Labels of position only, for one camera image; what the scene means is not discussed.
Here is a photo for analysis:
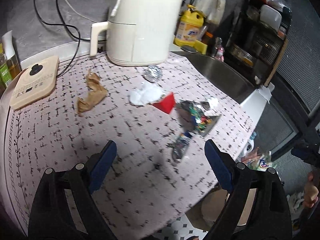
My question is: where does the red paper piece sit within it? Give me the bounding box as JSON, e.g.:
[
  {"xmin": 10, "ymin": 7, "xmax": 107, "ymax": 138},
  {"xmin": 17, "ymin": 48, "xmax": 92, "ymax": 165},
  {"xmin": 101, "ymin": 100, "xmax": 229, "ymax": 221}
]
[{"xmin": 152, "ymin": 92, "xmax": 176, "ymax": 114}]

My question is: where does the cardboard trash box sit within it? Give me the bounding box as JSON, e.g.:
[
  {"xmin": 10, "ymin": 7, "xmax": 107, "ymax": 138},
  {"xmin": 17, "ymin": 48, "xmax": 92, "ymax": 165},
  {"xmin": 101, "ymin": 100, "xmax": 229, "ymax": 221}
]
[{"xmin": 184, "ymin": 184, "xmax": 258, "ymax": 231}]

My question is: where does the steel kitchen sink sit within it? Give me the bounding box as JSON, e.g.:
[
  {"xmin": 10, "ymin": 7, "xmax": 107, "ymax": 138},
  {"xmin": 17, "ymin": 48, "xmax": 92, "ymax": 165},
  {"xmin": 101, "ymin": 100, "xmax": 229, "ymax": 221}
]
[{"xmin": 175, "ymin": 51, "xmax": 255, "ymax": 103}]

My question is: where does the person's right hand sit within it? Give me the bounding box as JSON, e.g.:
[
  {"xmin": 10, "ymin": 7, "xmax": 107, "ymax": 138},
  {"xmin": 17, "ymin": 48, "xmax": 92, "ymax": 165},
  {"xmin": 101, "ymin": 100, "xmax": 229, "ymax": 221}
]
[{"xmin": 303, "ymin": 169, "xmax": 319, "ymax": 208}]

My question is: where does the small torn foil wrapper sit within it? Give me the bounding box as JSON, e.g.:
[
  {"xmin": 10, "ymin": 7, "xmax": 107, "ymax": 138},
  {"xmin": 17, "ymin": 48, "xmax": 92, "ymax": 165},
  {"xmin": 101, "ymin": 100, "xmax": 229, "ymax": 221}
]
[{"xmin": 168, "ymin": 131, "xmax": 193, "ymax": 163}]

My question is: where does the small colourful snack wrapper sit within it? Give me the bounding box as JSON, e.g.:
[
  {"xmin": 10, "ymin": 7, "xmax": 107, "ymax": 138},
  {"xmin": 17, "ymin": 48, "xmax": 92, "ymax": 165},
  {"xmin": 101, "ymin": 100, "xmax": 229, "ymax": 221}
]
[{"xmin": 178, "ymin": 97, "xmax": 221, "ymax": 137}]

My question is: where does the crumpled brown paper bag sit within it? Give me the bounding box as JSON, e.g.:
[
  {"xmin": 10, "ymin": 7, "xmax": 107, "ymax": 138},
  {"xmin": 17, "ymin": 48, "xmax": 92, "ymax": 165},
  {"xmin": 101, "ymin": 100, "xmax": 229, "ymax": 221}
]
[{"xmin": 76, "ymin": 69, "xmax": 108, "ymax": 116}]

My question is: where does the beige induction cooker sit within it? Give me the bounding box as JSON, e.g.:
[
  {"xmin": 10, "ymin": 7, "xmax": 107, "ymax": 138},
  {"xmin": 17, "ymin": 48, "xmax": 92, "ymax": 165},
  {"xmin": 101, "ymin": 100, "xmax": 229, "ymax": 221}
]
[{"xmin": 9, "ymin": 56, "xmax": 59, "ymax": 110}]

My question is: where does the yellow cap green bottle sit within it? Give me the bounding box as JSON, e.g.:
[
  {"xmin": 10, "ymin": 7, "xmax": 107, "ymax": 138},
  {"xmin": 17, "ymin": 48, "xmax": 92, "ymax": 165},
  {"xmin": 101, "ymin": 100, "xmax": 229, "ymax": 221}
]
[{"xmin": 0, "ymin": 44, "xmax": 12, "ymax": 88}]

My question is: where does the yellow sponge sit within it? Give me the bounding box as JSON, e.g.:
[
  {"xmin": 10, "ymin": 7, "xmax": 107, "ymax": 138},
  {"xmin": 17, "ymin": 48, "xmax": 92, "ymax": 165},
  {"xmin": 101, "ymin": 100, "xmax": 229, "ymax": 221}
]
[{"xmin": 193, "ymin": 40, "xmax": 208, "ymax": 55}]

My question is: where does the patterned white table mat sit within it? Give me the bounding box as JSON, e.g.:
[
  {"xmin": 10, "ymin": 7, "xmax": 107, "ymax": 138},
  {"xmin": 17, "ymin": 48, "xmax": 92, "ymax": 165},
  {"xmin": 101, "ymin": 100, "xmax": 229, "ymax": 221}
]
[{"xmin": 0, "ymin": 51, "xmax": 256, "ymax": 240}]

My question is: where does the white cap oil sprayer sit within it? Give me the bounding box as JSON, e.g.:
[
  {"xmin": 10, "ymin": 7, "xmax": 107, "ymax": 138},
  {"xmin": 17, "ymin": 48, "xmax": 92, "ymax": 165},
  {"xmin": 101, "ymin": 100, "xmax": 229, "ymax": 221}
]
[{"xmin": 2, "ymin": 30, "xmax": 21, "ymax": 79}]

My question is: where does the white tissue paper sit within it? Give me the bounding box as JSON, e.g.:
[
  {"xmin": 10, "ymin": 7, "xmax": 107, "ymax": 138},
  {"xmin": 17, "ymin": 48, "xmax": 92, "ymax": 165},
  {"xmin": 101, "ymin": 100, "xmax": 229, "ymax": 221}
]
[{"xmin": 129, "ymin": 82, "xmax": 164, "ymax": 106}]

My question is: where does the yellow detergent bottle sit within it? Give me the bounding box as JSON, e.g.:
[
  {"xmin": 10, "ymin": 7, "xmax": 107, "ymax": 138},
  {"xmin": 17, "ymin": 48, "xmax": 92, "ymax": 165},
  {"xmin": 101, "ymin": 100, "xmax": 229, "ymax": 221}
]
[{"xmin": 174, "ymin": 4, "xmax": 204, "ymax": 47}]

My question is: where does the crumpled aluminium foil ball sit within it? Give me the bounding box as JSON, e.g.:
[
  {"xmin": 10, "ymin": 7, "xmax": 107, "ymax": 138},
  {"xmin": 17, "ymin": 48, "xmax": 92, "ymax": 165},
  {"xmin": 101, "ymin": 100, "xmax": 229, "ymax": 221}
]
[{"xmin": 143, "ymin": 65, "xmax": 163, "ymax": 83}]

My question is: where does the cream air fryer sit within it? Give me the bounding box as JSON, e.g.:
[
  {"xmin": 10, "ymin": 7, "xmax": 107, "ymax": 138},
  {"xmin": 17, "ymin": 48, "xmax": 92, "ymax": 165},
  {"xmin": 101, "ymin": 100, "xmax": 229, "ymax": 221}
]
[{"xmin": 89, "ymin": 0, "xmax": 182, "ymax": 67}]

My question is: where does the white charging cable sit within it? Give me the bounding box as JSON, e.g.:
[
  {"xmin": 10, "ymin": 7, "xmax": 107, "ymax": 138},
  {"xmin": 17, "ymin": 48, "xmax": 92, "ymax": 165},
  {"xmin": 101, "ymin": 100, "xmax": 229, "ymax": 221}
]
[{"xmin": 53, "ymin": 0, "xmax": 126, "ymax": 23}]

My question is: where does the black power cable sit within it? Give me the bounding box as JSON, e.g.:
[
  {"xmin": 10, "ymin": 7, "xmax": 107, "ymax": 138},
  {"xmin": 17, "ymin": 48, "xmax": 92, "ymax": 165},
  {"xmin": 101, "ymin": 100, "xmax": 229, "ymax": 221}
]
[
  {"xmin": 53, "ymin": 0, "xmax": 92, "ymax": 42},
  {"xmin": 32, "ymin": 0, "xmax": 82, "ymax": 78}
]

